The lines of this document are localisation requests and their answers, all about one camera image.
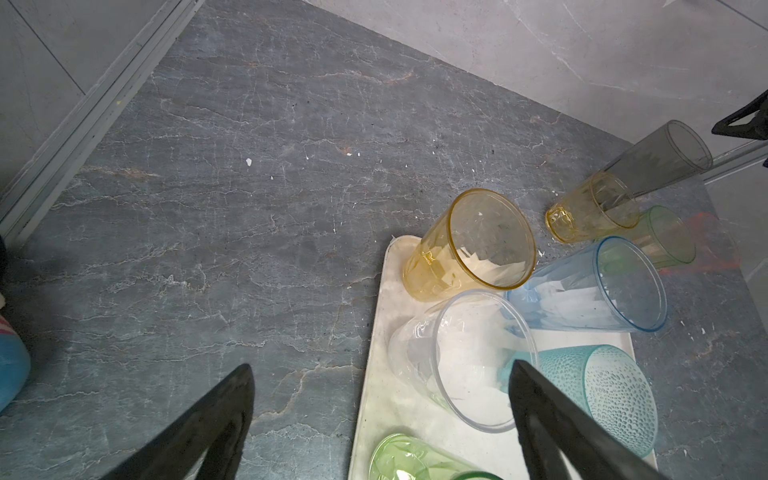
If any tall amber plastic cup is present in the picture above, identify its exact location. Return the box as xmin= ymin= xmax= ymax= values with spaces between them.
xmin=402 ymin=188 xmax=537 ymax=302

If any pink boy plush doll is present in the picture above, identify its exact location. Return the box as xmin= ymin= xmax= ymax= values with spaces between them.
xmin=0 ymin=236 xmax=32 ymax=414

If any blue plastic cup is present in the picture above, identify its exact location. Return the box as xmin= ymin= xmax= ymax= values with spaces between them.
xmin=504 ymin=236 xmax=668 ymax=333

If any short amber plastic cup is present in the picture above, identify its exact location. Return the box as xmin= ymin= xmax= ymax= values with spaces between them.
xmin=545 ymin=171 xmax=640 ymax=244

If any short green plastic cup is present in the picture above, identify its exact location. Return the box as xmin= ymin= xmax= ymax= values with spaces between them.
xmin=622 ymin=205 xmax=697 ymax=269

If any pink plastic cup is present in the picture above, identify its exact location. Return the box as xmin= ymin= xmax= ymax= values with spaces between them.
xmin=659 ymin=212 xmax=741 ymax=276

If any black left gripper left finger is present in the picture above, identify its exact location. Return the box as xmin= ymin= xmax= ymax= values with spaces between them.
xmin=104 ymin=363 xmax=255 ymax=479

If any tall green plastic cup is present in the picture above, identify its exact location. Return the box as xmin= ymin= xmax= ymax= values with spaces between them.
xmin=368 ymin=433 xmax=501 ymax=480

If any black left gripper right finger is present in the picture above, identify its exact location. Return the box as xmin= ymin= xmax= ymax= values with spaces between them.
xmin=508 ymin=360 xmax=664 ymax=479

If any dark grey plastic cup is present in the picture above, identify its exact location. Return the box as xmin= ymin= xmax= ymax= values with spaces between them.
xmin=603 ymin=120 xmax=713 ymax=197

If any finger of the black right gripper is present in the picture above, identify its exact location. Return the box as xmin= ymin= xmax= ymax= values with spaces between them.
xmin=711 ymin=91 xmax=768 ymax=141

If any teal plastic cup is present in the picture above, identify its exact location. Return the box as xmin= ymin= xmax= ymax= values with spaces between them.
xmin=497 ymin=344 xmax=659 ymax=459

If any clear plastic cup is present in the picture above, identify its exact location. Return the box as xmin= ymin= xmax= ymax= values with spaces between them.
xmin=388 ymin=290 xmax=539 ymax=434

